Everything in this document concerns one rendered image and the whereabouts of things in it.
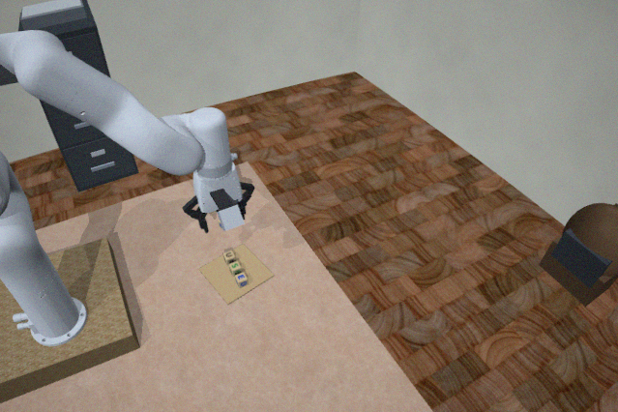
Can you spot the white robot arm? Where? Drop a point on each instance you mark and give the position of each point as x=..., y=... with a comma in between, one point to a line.
x=38, y=61

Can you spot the tan flat mat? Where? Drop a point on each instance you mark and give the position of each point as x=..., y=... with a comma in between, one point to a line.
x=219, y=275

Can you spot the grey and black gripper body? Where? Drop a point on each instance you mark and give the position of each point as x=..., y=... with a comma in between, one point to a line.
x=203, y=186

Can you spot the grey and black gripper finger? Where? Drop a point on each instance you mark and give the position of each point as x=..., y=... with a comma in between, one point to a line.
x=249, y=188
x=196, y=214

